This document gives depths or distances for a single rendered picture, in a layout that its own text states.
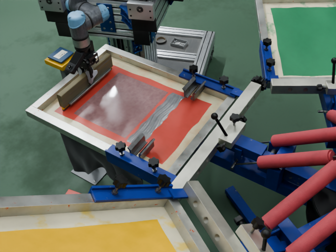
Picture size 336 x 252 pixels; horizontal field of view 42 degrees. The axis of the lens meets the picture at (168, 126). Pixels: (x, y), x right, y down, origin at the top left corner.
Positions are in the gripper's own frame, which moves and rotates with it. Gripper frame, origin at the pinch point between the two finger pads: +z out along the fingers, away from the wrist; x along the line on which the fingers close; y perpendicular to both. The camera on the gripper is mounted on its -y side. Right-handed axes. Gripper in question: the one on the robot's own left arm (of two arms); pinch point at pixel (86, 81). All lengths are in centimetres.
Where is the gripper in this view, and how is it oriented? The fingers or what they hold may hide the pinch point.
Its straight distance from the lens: 212.5
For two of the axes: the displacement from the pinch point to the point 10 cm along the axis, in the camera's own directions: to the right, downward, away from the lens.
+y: 5.5, -6.1, 5.6
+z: 0.4, 6.9, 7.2
